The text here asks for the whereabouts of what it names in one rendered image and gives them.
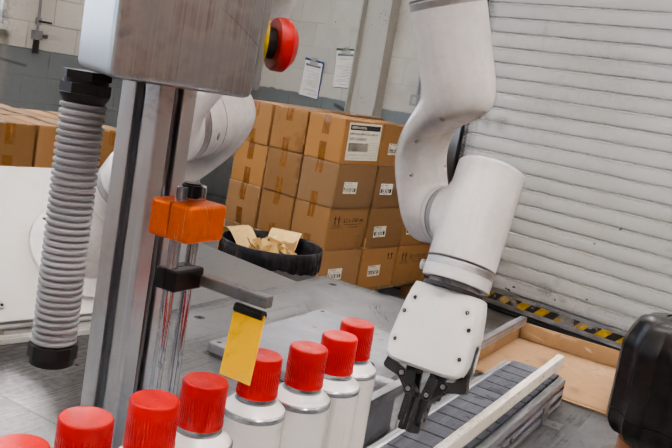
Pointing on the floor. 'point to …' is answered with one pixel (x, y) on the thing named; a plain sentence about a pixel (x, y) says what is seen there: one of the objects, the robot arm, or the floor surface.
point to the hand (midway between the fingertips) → (413, 414)
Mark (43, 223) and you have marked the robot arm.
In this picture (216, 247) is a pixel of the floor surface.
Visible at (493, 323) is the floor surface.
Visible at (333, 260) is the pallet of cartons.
